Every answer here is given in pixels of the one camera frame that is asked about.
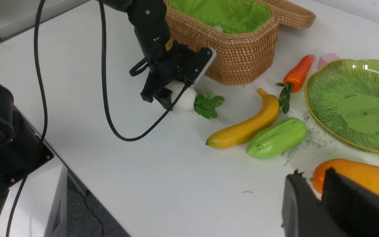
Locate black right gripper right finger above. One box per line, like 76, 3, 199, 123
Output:
321, 168, 379, 237

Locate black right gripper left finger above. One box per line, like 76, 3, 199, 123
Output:
282, 170, 344, 237

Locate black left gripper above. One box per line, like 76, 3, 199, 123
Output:
140, 41, 203, 111

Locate orange mango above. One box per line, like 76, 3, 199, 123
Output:
311, 159, 379, 195

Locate white radish with leaves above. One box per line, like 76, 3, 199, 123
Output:
173, 88, 225, 119

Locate green bitter gourd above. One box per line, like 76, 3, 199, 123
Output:
246, 117, 307, 159

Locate yellow banana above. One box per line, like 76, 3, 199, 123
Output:
206, 88, 280, 149

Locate orange carrot with leaves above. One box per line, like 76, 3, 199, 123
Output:
276, 54, 315, 114

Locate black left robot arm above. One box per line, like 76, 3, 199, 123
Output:
101, 0, 216, 110

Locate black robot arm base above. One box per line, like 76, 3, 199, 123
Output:
0, 84, 54, 187

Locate woven wicker basket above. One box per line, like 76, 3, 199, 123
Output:
163, 0, 280, 85

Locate green leaf-shaped plate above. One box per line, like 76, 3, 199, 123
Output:
304, 59, 379, 153

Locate pink foam cube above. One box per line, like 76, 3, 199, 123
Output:
317, 53, 340, 70

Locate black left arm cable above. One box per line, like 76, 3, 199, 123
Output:
98, 0, 193, 142

